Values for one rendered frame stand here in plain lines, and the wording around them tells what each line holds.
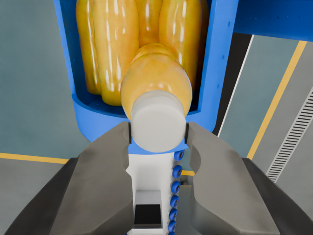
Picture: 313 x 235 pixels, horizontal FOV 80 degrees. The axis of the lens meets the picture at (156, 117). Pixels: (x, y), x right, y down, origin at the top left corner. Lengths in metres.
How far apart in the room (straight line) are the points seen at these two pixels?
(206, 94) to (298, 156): 2.14
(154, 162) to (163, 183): 0.11
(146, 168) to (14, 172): 1.86
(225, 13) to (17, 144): 2.06
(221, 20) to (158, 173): 0.58
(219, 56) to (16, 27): 1.57
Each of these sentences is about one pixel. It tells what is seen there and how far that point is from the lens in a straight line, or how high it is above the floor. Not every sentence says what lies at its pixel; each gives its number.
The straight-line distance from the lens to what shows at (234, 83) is 1.50.
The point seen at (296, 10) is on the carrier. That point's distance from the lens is 0.62.
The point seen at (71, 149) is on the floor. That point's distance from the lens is 1.96.
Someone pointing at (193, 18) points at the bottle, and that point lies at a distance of 0.33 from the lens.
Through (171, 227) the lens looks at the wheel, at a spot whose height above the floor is 0.98.
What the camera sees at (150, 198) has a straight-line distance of 0.77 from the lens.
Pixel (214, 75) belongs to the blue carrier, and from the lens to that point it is 0.29.
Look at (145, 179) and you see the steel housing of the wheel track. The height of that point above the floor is 0.93.
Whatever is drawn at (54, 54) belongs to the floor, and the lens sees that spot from 1.64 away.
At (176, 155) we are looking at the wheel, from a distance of 0.62.
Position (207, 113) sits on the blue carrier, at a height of 1.20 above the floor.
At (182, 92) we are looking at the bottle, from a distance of 0.16.
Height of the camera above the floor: 1.46
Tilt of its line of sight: 63 degrees down
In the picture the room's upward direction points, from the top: 177 degrees clockwise
